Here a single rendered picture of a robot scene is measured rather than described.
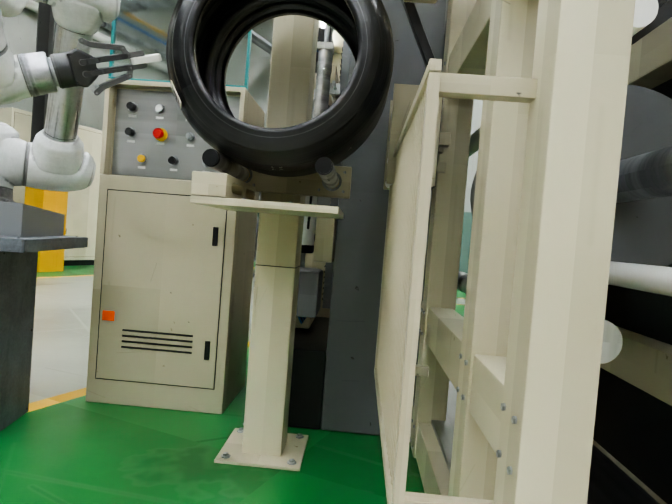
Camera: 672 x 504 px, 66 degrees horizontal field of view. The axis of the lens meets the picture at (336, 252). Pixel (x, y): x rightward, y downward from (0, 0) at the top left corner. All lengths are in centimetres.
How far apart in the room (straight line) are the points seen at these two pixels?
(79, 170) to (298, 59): 87
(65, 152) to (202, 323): 77
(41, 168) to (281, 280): 91
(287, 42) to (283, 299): 81
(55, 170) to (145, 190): 33
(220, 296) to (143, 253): 34
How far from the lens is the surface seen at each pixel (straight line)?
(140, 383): 222
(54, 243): 195
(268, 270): 165
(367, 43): 133
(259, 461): 175
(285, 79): 171
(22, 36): 1092
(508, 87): 83
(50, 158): 200
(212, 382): 212
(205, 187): 131
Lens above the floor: 73
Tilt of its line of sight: 2 degrees down
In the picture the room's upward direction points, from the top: 5 degrees clockwise
